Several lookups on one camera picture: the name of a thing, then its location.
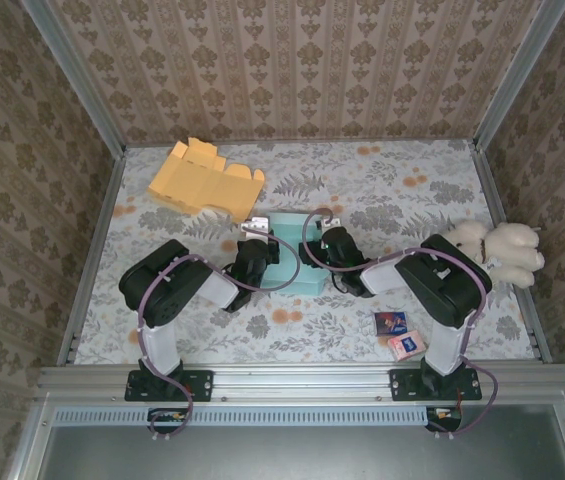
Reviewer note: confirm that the light blue paper box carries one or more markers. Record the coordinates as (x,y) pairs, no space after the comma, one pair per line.
(287,225)

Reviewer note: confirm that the orange paper box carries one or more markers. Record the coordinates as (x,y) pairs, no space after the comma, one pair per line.
(197,185)

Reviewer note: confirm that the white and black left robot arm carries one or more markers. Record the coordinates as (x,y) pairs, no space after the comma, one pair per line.
(162,345)

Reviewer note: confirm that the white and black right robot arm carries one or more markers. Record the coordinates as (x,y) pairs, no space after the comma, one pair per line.
(447,345)

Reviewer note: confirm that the dark blue small packet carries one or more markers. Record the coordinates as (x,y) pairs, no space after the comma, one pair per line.
(390,323)

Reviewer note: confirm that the floral patterned table cover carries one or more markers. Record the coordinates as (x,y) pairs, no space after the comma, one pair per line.
(337,170)

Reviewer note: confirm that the pink small packet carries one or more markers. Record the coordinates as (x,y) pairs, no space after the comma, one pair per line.
(406,345)

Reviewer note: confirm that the black connector board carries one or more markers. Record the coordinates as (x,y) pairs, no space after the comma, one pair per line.
(167,417)
(444,417)

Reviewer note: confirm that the white plush toy dog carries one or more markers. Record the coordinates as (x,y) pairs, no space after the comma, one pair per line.
(512,245)

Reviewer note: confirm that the grey metal sheet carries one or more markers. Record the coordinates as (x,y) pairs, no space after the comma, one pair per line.
(312,455)

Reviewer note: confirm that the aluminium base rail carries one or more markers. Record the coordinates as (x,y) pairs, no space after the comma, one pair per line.
(302,380)

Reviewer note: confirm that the aluminium table side rail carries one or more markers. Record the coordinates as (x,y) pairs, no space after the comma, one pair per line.
(97,240)
(494,195)

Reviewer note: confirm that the aluminium frame post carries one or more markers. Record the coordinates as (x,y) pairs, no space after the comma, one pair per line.
(77,85)
(517,80)

